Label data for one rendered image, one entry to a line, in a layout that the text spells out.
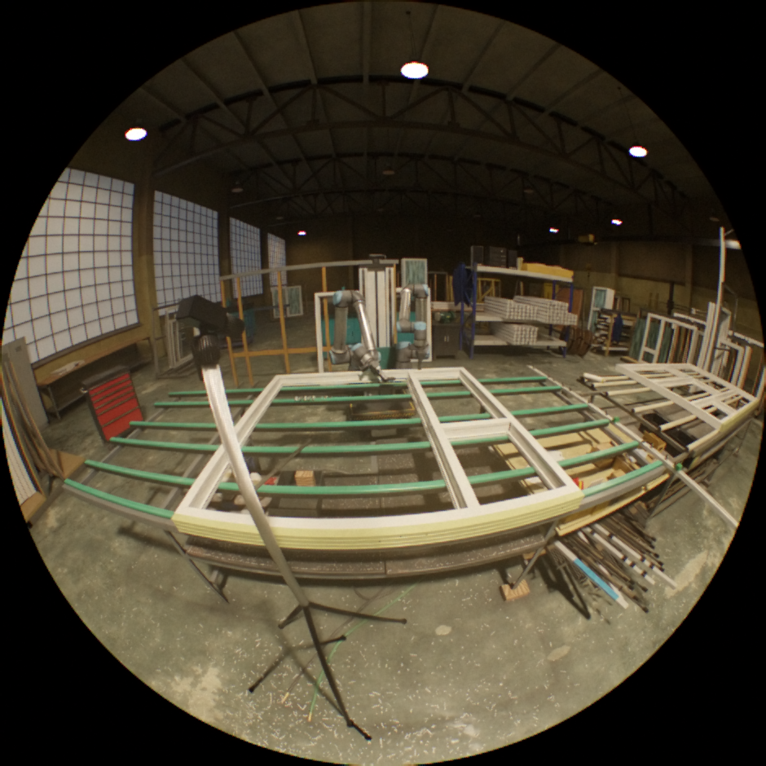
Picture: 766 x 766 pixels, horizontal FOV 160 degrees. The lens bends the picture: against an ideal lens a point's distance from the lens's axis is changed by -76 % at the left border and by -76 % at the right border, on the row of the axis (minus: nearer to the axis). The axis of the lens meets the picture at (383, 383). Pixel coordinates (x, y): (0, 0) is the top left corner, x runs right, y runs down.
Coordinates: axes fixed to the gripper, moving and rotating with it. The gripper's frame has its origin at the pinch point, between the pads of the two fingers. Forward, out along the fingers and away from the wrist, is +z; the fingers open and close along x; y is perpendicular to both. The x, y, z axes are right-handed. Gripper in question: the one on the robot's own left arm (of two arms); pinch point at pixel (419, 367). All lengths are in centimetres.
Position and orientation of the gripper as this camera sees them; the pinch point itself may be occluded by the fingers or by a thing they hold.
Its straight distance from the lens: 210.6
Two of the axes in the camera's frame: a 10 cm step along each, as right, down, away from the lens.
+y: 10.0, -0.4, 0.5
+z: 0.2, 9.3, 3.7
